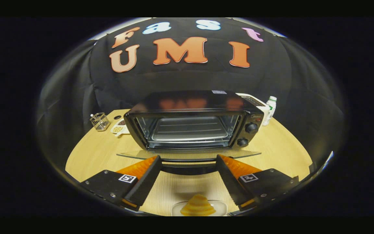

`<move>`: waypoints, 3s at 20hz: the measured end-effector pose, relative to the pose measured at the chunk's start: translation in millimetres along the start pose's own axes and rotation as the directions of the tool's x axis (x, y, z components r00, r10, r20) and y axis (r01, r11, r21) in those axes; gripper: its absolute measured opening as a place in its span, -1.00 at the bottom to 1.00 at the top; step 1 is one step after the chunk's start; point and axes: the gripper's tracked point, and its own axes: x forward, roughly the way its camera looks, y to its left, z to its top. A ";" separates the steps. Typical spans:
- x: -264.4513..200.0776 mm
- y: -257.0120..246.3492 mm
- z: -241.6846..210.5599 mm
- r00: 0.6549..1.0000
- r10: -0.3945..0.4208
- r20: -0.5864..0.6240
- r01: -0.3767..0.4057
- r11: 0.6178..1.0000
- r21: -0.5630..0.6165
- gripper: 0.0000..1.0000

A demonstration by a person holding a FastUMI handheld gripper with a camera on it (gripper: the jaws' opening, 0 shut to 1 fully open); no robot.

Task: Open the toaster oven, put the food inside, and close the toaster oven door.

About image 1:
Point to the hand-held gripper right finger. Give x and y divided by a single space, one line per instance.
234 183

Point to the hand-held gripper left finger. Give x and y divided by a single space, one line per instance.
143 183

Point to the golden croissant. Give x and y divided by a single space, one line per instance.
197 206

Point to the black toaster oven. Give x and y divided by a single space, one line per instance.
190 102

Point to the clear glass plate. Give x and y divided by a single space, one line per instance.
221 206

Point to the white printed snack packet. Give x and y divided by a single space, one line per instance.
119 129

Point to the small white bottle green label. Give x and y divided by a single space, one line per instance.
269 112

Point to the white box appliance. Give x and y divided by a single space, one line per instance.
262 107

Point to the black backdrop cloth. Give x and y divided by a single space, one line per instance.
271 78

